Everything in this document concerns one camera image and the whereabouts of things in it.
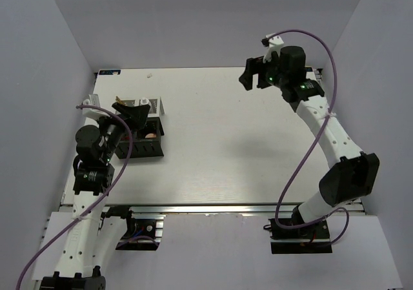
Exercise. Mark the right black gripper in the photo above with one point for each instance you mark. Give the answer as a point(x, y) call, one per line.
point(257, 66)

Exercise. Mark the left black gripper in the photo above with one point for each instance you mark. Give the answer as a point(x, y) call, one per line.
point(133, 116)

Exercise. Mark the pink round puff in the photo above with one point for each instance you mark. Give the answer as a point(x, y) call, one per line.
point(150, 136)

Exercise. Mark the wooden stick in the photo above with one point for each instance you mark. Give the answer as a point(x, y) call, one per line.
point(120, 100)

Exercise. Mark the white pink blue bottle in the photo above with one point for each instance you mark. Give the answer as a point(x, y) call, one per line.
point(144, 101)

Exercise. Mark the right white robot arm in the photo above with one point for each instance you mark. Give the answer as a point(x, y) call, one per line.
point(352, 172)

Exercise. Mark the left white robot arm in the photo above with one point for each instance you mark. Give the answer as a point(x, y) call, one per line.
point(92, 235)

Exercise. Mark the black mesh organizer box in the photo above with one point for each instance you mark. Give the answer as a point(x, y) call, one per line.
point(148, 148)

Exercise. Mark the white mesh organizer box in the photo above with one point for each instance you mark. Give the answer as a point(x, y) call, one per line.
point(156, 108)

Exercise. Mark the left blue table label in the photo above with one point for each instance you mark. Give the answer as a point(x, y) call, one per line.
point(109, 72)

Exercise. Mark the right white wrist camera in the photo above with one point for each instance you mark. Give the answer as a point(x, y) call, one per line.
point(273, 44)

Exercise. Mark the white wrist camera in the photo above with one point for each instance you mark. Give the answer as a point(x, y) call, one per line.
point(273, 44)
point(91, 109)

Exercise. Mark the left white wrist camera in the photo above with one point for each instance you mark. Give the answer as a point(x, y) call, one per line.
point(91, 109)

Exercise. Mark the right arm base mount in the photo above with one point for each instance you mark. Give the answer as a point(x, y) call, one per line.
point(314, 239)

